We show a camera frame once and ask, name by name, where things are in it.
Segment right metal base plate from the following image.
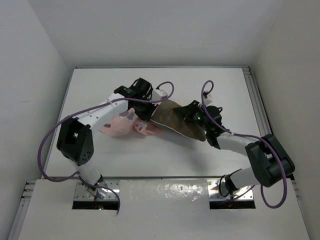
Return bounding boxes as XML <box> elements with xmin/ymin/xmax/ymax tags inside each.
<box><xmin>207</xmin><ymin>178</ymin><xmax>254</xmax><ymax>202</ymax></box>

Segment metal base plate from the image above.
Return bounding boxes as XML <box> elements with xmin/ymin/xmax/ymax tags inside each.
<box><xmin>74</xmin><ymin>180</ymin><xmax>120</xmax><ymax>202</ymax></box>
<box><xmin>207</xmin><ymin>178</ymin><xmax>254</xmax><ymax>202</ymax></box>

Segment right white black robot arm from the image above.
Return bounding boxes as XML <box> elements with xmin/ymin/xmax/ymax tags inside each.
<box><xmin>173</xmin><ymin>100</ymin><xmax>295</xmax><ymax>198</ymax></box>

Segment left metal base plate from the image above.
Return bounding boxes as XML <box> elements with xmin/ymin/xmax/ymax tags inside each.
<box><xmin>74</xmin><ymin>180</ymin><xmax>120</xmax><ymax>202</ymax></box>

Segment left aluminium frame rail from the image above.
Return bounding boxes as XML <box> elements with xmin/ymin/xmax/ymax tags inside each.
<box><xmin>8</xmin><ymin>180</ymin><xmax>36</xmax><ymax>240</ymax></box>

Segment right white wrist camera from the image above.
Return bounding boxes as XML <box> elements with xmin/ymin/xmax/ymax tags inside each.
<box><xmin>202</xmin><ymin>91</ymin><xmax>212</xmax><ymax>106</ymax></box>

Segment white front cover board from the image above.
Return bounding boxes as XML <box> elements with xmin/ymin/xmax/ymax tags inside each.
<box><xmin>19</xmin><ymin>179</ymin><xmax>309</xmax><ymax>240</ymax></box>

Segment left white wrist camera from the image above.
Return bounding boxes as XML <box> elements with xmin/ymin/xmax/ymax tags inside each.
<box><xmin>151</xmin><ymin>88</ymin><xmax>168</xmax><ymax>101</ymax></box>

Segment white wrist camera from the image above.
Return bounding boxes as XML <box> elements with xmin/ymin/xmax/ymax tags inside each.
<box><xmin>151</xmin><ymin>88</ymin><xmax>168</xmax><ymax>101</ymax></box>
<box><xmin>202</xmin><ymin>91</ymin><xmax>212</xmax><ymax>106</ymax></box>

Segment pink cartoon print pillowcase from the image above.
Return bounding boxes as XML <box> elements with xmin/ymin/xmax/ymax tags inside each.
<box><xmin>99</xmin><ymin>108</ymin><xmax>162</xmax><ymax>138</ymax></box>

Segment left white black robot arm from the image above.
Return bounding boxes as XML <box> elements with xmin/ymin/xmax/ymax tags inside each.
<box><xmin>56</xmin><ymin>78</ymin><xmax>167</xmax><ymax>190</ymax></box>

